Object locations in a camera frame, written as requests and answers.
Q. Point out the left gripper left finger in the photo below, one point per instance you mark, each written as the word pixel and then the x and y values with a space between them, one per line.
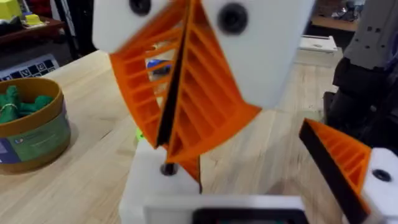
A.
pixel 149 183

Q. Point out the white flat box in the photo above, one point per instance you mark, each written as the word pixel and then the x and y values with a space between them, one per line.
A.
pixel 318 43

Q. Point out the green disc with holes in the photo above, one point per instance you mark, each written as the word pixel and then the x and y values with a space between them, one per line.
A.
pixel 139 134

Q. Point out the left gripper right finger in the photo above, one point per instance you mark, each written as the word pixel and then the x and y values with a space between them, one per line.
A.
pixel 345 161

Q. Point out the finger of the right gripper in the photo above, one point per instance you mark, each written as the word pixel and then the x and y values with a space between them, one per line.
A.
pixel 264 56
pixel 115 25

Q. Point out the large yellow block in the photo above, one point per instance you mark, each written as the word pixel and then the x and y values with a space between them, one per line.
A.
pixel 9 8

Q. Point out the white board with black squares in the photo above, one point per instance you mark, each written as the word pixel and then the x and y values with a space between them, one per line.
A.
pixel 28 70

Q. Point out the dark wooden bench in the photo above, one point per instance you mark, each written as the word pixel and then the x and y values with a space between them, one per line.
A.
pixel 31 32

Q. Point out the small yellow block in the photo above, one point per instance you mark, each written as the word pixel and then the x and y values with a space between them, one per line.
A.
pixel 33 19

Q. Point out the brown round toy tub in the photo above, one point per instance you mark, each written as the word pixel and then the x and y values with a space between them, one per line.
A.
pixel 34 137

